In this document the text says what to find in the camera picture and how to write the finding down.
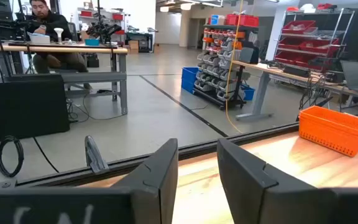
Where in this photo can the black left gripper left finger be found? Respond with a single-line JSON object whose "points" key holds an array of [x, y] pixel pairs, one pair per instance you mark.
{"points": [[157, 186]]}

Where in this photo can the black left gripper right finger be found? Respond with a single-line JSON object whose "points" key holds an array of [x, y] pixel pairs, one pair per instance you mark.
{"points": [[244, 186]]}

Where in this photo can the black background robot arm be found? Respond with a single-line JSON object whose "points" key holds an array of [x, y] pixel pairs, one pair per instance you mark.
{"points": [[102, 31], [8, 29]]}

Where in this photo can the small blue crate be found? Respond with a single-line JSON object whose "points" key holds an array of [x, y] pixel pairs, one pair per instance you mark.
{"points": [[248, 92]]}

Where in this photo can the orange plastic basket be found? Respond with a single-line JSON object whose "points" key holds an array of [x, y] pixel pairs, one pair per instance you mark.
{"points": [[334, 130]]}

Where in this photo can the large blue crate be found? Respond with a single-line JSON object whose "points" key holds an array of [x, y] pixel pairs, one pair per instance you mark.
{"points": [[189, 79]]}

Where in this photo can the grey parts bin rack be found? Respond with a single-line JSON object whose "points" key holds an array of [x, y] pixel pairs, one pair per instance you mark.
{"points": [[219, 68]]}

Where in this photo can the wood desk grey legs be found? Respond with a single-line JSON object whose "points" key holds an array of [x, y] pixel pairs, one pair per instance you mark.
{"points": [[259, 67]]}

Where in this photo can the cardboard box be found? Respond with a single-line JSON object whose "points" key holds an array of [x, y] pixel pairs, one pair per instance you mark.
{"points": [[133, 46]]}

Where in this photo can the black cabinet box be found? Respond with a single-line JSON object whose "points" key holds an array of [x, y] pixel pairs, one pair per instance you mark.
{"points": [[23, 105]]}

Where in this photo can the teal plastic bin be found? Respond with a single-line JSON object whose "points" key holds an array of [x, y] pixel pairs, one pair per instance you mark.
{"points": [[92, 42]]}

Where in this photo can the red storage bins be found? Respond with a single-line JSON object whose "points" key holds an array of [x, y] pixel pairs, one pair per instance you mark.
{"points": [[242, 20]]}

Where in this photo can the wood top workbench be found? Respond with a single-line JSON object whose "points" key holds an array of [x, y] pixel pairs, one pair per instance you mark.
{"points": [[61, 49]]}

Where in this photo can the blue storage box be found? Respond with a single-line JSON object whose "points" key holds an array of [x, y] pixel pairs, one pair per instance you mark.
{"points": [[217, 19]]}

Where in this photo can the white shelf red bins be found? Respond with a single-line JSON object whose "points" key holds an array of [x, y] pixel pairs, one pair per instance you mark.
{"points": [[104, 14]]}

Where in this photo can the person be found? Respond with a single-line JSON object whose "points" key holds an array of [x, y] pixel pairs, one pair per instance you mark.
{"points": [[50, 23]]}

